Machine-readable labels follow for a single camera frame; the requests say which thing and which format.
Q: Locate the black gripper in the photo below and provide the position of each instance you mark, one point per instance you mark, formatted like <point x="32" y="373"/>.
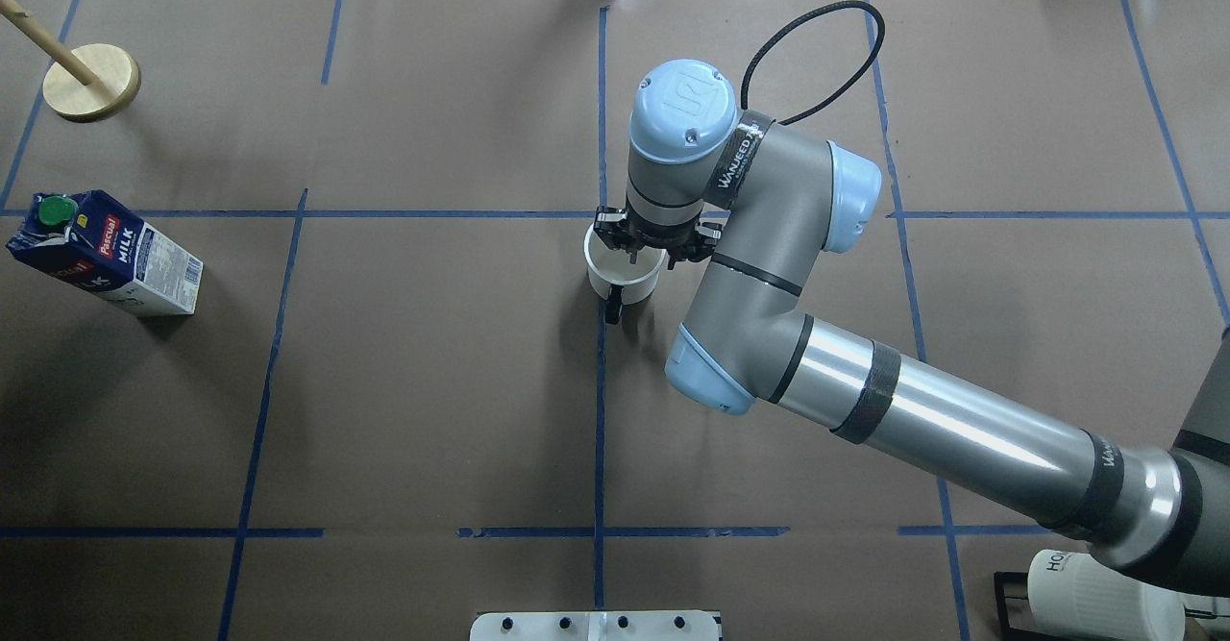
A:
<point x="609" y="229"/>

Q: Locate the white smiley mug black handle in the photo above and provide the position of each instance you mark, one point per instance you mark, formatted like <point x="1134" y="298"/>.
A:
<point x="618" y="280"/>

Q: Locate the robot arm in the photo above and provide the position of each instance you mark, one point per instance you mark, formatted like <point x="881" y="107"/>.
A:
<point x="709" y="180"/>

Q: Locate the blue white milk carton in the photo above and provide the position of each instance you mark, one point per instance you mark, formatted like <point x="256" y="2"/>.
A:
<point x="91" y="241"/>

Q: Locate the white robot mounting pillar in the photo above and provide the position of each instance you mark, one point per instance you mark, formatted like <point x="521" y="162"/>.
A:
<point x="683" y="624"/>

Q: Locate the white ribbed HOME mug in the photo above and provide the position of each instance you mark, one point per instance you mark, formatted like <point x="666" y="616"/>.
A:
<point x="1073" y="596"/>

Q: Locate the wooden mug tree stand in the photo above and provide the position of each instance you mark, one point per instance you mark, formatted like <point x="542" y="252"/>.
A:
<point x="84" y="84"/>

